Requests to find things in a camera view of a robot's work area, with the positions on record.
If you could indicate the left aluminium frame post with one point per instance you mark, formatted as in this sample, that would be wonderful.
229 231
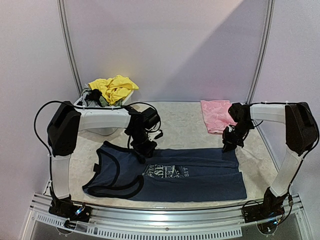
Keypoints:
61 5

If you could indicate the white plastic laundry basket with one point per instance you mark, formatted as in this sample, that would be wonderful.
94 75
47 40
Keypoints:
100 120

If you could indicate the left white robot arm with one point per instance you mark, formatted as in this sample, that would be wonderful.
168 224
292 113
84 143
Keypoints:
70 119

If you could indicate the yellow garment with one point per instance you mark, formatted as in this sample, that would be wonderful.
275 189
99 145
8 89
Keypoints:
114 89

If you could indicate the grey garment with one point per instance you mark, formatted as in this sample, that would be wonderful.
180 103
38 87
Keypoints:
99 102

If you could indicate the right aluminium frame post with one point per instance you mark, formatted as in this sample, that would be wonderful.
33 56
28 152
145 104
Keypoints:
262 50

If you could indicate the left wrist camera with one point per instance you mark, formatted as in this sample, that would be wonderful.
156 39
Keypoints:
155 135

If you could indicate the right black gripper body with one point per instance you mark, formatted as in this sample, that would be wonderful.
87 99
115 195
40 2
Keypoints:
231 138

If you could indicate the blue garment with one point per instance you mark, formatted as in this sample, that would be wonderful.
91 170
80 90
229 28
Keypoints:
170 175

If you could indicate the aluminium front rail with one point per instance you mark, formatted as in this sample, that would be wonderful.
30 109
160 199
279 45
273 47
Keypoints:
220 223

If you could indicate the black garment in basket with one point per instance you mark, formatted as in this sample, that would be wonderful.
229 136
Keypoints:
94 95

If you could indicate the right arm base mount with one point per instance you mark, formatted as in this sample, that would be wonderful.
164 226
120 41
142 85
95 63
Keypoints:
271 207

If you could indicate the aluminium frame post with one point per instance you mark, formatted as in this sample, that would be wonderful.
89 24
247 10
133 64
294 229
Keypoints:
262 50
61 5

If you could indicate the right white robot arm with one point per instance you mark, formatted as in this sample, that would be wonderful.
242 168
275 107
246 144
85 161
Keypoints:
300 129

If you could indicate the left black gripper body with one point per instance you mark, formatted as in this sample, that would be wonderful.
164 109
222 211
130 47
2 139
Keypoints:
140 144

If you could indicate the pink patterned shorts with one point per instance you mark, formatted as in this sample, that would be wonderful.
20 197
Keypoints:
216 116

